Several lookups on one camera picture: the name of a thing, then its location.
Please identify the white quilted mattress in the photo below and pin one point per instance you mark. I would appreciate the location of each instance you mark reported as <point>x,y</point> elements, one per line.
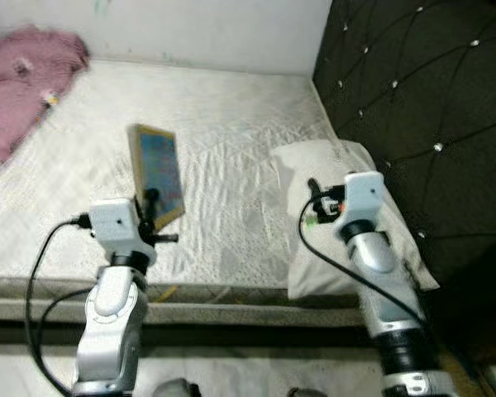
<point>223,124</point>

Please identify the white pillow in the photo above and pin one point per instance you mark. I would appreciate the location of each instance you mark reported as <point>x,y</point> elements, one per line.
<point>314,165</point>

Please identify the purple cartoon print blanket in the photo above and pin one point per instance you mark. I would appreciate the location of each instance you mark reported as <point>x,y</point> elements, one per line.
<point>25,83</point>

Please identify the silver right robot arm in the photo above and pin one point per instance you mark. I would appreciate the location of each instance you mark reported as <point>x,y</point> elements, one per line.
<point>380,273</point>

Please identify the dark tufted headboard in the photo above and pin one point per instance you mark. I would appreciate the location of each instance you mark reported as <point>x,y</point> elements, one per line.
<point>422,107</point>

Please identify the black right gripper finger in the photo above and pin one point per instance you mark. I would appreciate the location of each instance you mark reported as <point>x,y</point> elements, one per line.
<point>314,188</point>

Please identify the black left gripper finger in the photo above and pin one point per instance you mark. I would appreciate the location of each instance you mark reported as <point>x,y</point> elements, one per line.
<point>151,208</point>

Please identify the left robot leg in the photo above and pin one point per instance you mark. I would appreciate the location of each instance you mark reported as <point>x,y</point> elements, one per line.
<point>178,389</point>

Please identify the right robot leg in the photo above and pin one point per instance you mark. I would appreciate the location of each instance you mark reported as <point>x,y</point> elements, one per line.
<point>306,392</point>

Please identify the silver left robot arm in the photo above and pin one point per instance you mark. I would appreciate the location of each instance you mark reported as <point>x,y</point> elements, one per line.
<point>107,331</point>

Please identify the robot leg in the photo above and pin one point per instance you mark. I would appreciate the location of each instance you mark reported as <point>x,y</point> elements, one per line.
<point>178,389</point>
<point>306,392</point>

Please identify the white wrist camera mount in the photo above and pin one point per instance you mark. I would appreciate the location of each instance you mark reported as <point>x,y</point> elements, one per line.
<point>364,203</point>
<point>116,227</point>

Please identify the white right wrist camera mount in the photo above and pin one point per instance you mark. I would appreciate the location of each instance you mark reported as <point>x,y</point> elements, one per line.
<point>364,203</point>

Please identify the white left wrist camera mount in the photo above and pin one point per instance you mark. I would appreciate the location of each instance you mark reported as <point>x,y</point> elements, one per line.
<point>116,227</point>

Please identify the grey bed base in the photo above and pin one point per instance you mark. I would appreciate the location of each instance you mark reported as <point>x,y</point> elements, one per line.
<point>231,313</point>

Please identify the brown floor mat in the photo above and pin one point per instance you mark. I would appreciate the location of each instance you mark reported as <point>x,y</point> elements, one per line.
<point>467,379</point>

